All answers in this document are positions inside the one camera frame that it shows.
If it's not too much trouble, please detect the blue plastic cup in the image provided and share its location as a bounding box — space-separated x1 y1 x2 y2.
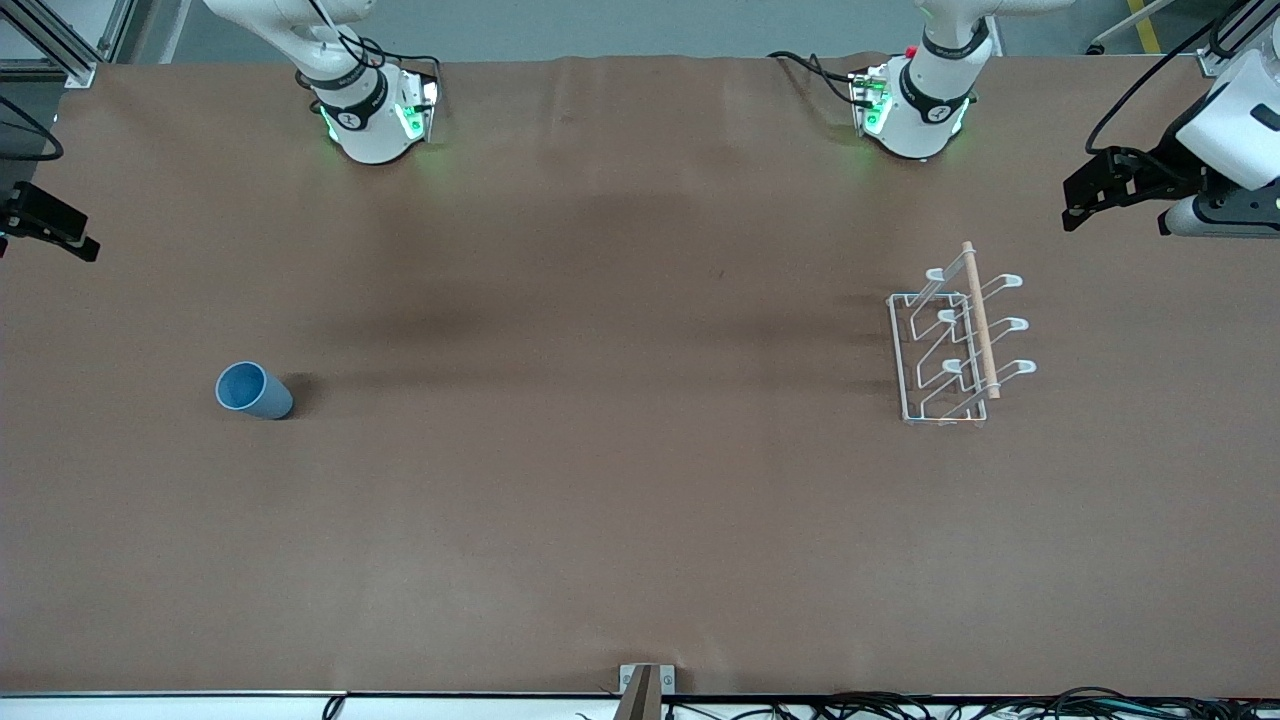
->
215 361 295 421

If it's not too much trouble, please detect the thin white pipe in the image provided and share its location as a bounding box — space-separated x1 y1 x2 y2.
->
1087 0 1177 55

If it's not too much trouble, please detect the brown table cover sheet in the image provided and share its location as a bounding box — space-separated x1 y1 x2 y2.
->
0 52 1280 698

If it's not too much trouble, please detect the aluminium frame profile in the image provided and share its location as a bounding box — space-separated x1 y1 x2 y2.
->
1197 0 1280 79
0 0 137 89

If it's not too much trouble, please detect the white wire cup rack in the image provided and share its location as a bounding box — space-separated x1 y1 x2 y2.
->
886 241 1038 428

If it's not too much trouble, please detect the black left base cable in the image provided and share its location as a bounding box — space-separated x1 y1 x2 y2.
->
767 50 863 107

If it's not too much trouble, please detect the black base cable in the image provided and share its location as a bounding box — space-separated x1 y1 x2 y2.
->
767 50 863 107
300 0 443 93

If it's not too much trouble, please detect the black right base cable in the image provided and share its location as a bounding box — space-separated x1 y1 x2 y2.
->
300 0 443 93

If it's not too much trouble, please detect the white table edge rail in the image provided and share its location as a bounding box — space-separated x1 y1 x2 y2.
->
0 690 1280 720

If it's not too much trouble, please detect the black cable bundle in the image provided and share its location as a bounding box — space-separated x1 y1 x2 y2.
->
660 686 1280 720

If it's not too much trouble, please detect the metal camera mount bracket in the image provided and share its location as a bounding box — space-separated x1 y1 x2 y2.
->
619 664 676 720

